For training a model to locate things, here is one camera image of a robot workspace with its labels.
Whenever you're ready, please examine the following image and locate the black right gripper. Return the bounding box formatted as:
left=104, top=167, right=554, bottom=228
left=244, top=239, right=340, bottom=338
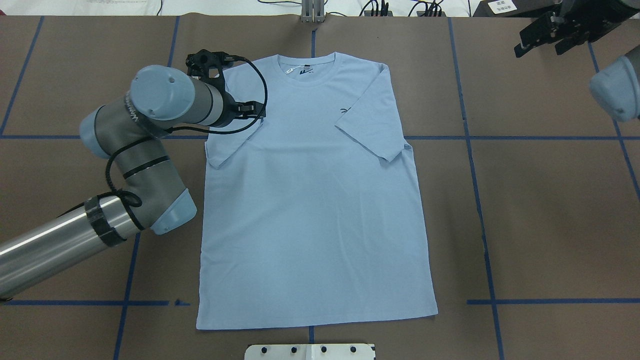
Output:
left=514, top=0, right=640, bottom=59

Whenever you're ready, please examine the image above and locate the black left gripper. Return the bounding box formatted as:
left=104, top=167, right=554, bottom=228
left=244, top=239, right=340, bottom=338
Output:
left=220, top=75, right=266, bottom=121

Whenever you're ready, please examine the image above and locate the light blue t-shirt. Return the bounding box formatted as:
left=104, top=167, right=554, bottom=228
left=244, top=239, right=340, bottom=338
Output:
left=196, top=52, right=439, bottom=331

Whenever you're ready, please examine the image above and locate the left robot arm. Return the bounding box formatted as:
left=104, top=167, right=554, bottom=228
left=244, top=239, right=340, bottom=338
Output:
left=0, top=64, right=268, bottom=305

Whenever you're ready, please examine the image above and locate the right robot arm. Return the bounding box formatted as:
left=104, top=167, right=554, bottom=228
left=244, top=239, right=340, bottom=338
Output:
left=514, top=0, right=640, bottom=122

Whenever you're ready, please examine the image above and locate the black box with white label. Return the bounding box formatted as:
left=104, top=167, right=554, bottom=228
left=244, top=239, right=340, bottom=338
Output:
left=471, top=0, right=562, bottom=18

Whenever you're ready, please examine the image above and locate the black left camera cable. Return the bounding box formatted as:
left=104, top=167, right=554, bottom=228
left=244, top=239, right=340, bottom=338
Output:
left=104, top=56, right=269, bottom=232

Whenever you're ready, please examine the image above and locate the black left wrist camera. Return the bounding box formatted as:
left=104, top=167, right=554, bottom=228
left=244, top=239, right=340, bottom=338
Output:
left=185, top=48, right=247, bottom=80

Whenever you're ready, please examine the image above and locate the black cable bundle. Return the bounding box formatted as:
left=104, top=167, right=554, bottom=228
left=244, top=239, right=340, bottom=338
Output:
left=360, top=0, right=446, bottom=18

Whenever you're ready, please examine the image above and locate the grey aluminium frame post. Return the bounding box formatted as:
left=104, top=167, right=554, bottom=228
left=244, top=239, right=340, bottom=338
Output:
left=300, top=0, right=326, bottom=23

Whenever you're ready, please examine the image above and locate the white metal base plate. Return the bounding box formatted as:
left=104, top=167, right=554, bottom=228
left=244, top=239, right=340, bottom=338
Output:
left=244, top=343, right=377, bottom=360

